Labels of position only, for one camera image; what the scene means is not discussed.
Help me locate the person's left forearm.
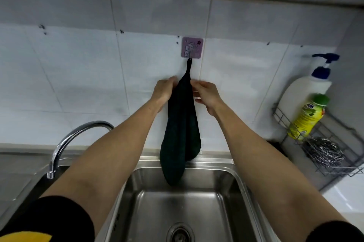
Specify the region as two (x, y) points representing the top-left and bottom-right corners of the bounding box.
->
(41, 99), (163, 237)

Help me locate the dark green cloth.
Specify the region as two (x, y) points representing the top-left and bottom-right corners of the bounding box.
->
(160, 57), (202, 187)

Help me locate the black yellow shirt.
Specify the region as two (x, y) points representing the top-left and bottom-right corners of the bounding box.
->
(0, 195), (364, 242)

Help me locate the chrome gooseneck faucet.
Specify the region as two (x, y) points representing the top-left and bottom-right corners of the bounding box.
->
(47, 120), (115, 180)

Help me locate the grey wire wall rack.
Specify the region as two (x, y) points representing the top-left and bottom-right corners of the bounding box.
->
(267, 104), (364, 191)

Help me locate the white pump bottle blue cap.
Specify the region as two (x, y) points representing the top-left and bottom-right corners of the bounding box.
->
(277, 52), (340, 126)

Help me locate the person's right forearm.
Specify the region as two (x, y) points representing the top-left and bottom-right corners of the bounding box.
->
(213, 105), (347, 242)

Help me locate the person's left hand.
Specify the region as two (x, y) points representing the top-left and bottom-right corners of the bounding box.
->
(150, 76), (178, 113)

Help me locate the purple adhesive wall hook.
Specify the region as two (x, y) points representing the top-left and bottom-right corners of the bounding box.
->
(181, 37), (204, 59)

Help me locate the person's right hand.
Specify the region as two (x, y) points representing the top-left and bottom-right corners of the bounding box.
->
(190, 79), (225, 117)

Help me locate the yellow detergent bottle green cap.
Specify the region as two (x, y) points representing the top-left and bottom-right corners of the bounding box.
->
(287, 93), (330, 140)

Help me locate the steel wool scourer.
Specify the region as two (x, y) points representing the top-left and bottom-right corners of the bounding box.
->
(303, 136), (345, 168)

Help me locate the stainless steel double sink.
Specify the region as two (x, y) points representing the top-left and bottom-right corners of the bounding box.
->
(0, 152), (282, 242)

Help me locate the steel drain strainer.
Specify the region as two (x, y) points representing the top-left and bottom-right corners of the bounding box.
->
(166, 222), (195, 242)

